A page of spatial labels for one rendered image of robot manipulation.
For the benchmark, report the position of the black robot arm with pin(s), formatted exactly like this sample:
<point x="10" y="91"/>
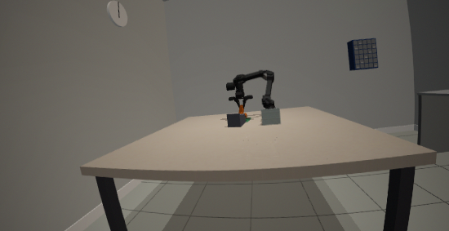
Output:
<point x="242" y="78"/>

